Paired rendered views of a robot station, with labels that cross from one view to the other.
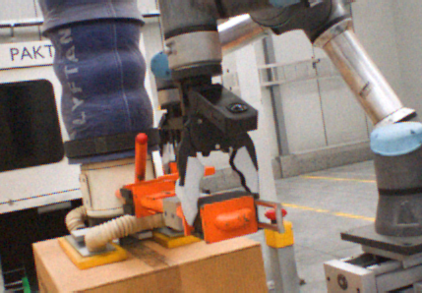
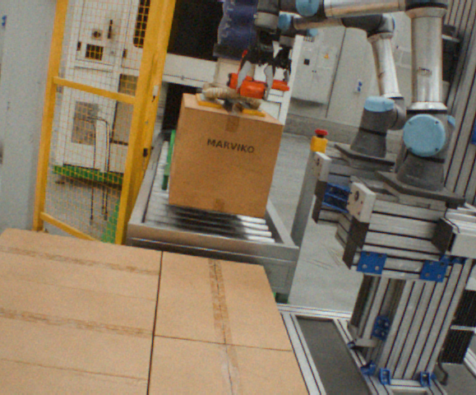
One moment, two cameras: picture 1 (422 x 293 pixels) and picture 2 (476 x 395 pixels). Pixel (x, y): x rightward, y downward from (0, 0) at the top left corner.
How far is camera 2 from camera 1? 0.98 m
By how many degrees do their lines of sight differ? 17
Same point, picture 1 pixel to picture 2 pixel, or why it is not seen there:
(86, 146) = (223, 48)
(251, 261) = (275, 131)
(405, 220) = (362, 145)
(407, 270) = (350, 168)
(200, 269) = (249, 123)
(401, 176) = (369, 123)
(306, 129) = not seen: hidden behind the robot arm
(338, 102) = not seen: outside the picture
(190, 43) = (263, 16)
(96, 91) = (238, 23)
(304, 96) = not seen: hidden behind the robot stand
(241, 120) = (265, 52)
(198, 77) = (263, 31)
